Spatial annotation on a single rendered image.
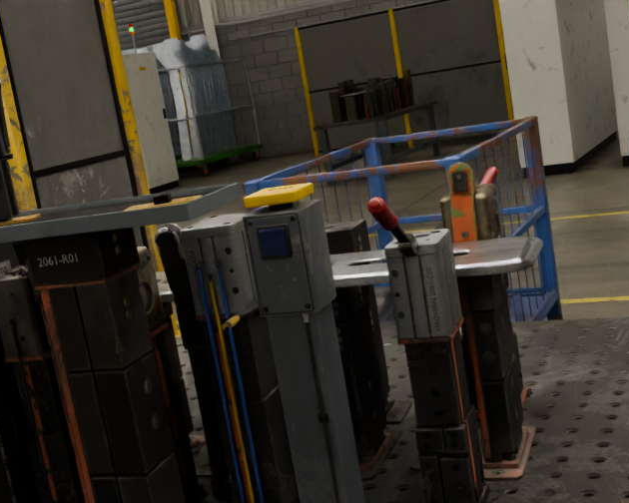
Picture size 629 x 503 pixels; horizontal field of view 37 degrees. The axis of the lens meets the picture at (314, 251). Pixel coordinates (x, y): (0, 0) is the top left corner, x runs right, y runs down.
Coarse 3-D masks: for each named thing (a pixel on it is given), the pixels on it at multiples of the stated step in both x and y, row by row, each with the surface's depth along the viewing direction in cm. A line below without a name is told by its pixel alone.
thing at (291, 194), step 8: (304, 184) 103; (312, 184) 104; (264, 192) 102; (272, 192) 101; (280, 192) 100; (288, 192) 99; (296, 192) 99; (304, 192) 101; (312, 192) 103; (248, 200) 100; (256, 200) 100; (264, 200) 100; (272, 200) 99; (280, 200) 99; (288, 200) 99; (296, 200) 99; (272, 208) 102; (280, 208) 101
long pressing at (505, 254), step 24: (480, 240) 138; (504, 240) 135; (528, 240) 133; (336, 264) 138; (384, 264) 132; (456, 264) 123; (480, 264) 122; (504, 264) 121; (528, 264) 122; (168, 288) 142
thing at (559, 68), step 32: (512, 0) 865; (544, 0) 853; (576, 0) 929; (512, 32) 872; (544, 32) 859; (576, 32) 920; (512, 64) 879; (544, 64) 866; (576, 64) 911; (608, 64) 1056; (512, 96) 886; (544, 96) 873; (576, 96) 902; (608, 96) 1044; (544, 128) 880; (576, 128) 893; (608, 128) 1032; (544, 160) 887; (576, 160) 884
